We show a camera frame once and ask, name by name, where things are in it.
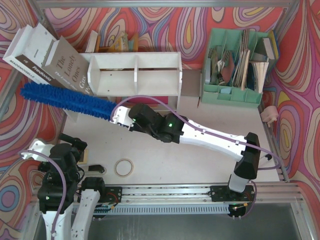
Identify blue microfiber duster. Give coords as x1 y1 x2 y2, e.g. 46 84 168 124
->
20 82 116 121

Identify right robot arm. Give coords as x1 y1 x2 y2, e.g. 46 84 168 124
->
127 103 261 193

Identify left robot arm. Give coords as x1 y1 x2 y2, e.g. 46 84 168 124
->
37 133 106 240

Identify white wooden bookshelf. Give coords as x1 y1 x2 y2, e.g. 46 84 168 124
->
82 52 183 109

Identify stack of coloured paper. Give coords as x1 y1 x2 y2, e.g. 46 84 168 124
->
128 96 169 107

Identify black stapler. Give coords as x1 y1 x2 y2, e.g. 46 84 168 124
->
88 164 107 174

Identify masking tape roll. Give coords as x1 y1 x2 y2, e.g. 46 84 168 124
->
114 158 134 178

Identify mint green desk organizer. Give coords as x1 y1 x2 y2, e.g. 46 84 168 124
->
200 28 280 108

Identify taupe book Lonely Ones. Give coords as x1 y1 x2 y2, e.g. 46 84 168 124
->
41 37 94 96

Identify pink piggy figure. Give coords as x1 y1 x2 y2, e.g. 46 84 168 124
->
260 105 279 128

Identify white marker pen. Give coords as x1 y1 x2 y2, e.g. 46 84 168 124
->
259 154 273 163

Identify brown book Fredonia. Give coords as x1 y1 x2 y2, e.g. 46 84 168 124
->
15 23 62 87

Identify white book Mademoiselle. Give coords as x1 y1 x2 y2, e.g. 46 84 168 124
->
2 25 35 79

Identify black mounting rail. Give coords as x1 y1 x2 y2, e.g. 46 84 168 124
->
101 184 256 203

